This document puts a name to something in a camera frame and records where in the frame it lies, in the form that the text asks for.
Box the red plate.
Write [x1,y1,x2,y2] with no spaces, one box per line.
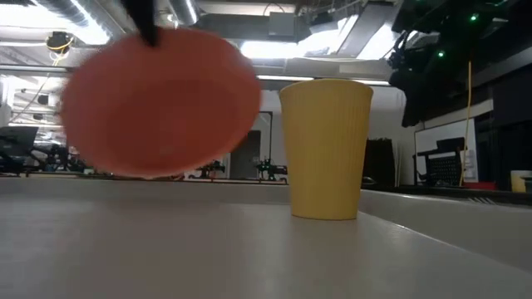
[60,27,263,179]

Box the ceiling cable reel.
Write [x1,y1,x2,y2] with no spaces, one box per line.
[45,31,76,56]

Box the dark upright panel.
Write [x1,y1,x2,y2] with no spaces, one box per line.
[362,138,397,189]

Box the grey door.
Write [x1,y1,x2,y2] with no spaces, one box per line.
[229,130,263,180]

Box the silver ceiling duct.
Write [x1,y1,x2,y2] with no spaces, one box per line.
[35,0,201,47]

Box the black mesh chair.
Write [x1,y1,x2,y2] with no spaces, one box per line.
[413,136,467,188]

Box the whiteboard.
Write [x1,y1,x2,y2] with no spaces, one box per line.
[412,117,480,187]

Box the yellow ribbed cup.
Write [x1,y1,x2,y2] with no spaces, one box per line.
[278,78,374,221]

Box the yellow hanging cable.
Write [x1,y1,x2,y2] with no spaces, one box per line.
[458,60,473,187]

